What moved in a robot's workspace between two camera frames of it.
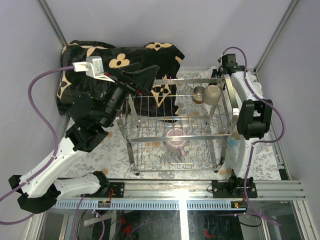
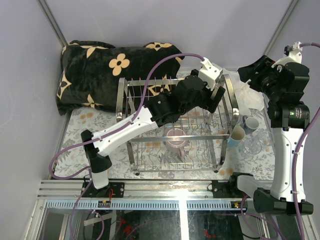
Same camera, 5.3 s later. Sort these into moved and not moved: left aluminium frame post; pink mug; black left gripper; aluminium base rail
Moved: black left gripper
Not moved: pink mug; left aluminium frame post; aluminium base rail
